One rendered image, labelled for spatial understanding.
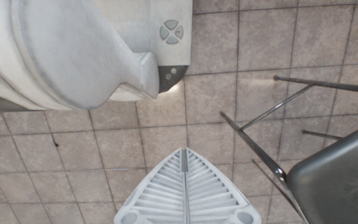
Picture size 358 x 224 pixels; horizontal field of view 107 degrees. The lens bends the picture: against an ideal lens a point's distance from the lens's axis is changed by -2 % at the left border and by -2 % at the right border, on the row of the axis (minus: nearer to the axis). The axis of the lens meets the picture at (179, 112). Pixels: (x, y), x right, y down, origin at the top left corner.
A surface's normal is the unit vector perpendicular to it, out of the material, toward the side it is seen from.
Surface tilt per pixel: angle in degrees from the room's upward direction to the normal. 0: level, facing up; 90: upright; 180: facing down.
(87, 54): 90
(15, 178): 0
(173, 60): 38
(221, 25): 0
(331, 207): 0
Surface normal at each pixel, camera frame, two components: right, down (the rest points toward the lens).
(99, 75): 1.00, -0.03
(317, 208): -0.14, 0.36
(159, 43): 0.00, 0.81
